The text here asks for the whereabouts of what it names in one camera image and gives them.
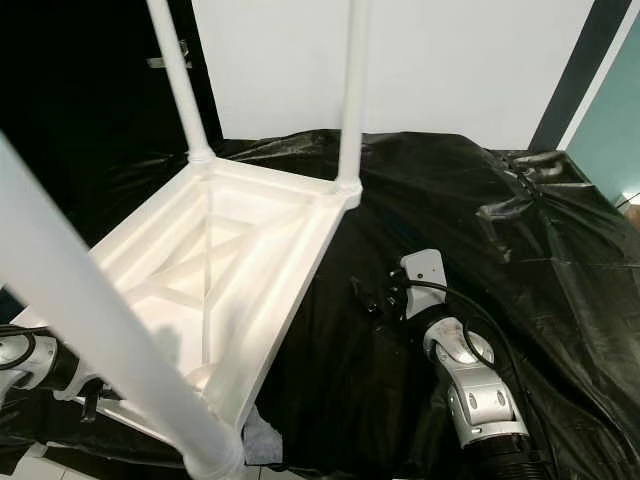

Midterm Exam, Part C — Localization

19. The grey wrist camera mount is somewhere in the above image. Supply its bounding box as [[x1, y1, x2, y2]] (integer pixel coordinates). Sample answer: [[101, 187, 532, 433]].
[[400, 250, 448, 321], [60, 365, 111, 403]]

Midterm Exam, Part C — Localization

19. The metal door handle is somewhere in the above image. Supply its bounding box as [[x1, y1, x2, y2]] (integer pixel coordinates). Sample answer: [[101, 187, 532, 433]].
[[147, 40, 191, 69]]

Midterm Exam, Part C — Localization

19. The teal glass panel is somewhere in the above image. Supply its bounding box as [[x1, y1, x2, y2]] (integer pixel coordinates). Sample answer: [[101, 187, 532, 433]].
[[565, 40, 640, 206]]

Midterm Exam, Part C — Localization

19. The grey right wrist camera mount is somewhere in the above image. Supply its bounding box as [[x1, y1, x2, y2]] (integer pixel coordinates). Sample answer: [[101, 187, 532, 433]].
[[400, 250, 448, 321]]

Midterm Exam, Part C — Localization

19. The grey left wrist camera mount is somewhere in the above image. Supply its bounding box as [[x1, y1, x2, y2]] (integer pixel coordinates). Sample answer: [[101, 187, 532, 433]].
[[60, 365, 111, 403]]

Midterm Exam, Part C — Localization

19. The black window frame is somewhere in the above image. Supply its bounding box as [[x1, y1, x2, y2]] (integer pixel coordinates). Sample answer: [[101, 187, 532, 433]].
[[528, 0, 640, 151]]

